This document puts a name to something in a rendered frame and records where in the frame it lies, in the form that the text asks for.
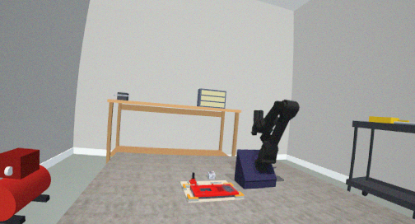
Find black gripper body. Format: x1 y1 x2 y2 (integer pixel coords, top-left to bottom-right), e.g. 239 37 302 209
260 117 278 142

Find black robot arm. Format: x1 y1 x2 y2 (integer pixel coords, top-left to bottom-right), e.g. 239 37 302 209
251 100 300 171

